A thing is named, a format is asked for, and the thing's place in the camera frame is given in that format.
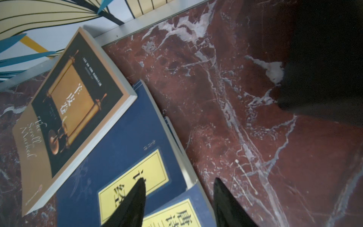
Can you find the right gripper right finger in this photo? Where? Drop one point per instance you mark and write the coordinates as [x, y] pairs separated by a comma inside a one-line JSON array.
[[227, 210]]

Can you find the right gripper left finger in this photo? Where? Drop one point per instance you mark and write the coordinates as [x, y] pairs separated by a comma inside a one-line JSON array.
[[130, 212]]

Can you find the brown cover book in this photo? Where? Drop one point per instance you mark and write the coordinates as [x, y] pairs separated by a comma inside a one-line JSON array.
[[80, 100]]

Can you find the blue book middle stack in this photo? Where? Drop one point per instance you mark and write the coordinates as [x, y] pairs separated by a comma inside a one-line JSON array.
[[192, 207]]

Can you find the blue book stack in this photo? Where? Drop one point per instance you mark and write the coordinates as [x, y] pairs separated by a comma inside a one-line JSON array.
[[192, 207], [139, 145]]

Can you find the blue book top stack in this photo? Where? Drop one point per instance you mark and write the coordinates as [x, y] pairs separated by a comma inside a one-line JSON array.
[[139, 145]]

